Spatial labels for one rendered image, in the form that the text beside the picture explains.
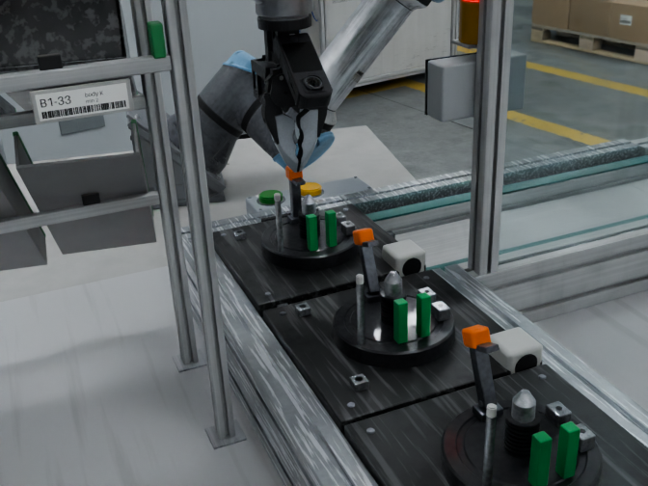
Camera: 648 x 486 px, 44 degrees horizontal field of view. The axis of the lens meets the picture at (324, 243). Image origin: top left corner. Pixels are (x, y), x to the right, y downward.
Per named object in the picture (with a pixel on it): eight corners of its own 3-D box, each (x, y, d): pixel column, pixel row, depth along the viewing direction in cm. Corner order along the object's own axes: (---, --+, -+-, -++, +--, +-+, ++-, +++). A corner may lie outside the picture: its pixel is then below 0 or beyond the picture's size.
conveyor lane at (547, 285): (214, 296, 124) (207, 239, 120) (638, 197, 152) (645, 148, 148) (276, 396, 101) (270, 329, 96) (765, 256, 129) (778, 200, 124)
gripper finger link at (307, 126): (305, 157, 117) (302, 96, 113) (320, 170, 113) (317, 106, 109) (285, 161, 116) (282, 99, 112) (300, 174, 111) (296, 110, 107)
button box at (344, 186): (247, 229, 137) (244, 196, 134) (358, 206, 144) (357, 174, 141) (260, 245, 131) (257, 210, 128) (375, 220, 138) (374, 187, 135)
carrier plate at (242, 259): (208, 244, 121) (206, 231, 120) (352, 214, 129) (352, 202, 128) (259, 318, 101) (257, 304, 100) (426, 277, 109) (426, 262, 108)
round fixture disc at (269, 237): (249, 238, 117) (248, 226, 116) (336, 220, 122) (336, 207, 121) (282, 279, 106) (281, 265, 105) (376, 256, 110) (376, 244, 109)
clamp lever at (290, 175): (287, 214, 117) (284, 165, 114) (300, 211, 118) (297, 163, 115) (296, 223, 114) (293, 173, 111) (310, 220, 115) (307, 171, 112)
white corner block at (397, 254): (381, 270, 111) (381, 244, 109) (410, 263, 112) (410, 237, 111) (396, 284, 107) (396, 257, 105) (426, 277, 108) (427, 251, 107)
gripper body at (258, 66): (302, 94, 115) (297, 8, 110) (325, 108, 108) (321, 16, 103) (252, 101, 113) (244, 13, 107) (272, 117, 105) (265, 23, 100)
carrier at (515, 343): (263, 324, 99) (255, 233, 94) (431, 282, 107) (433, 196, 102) (342, 439, 79) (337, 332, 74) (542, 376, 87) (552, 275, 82)
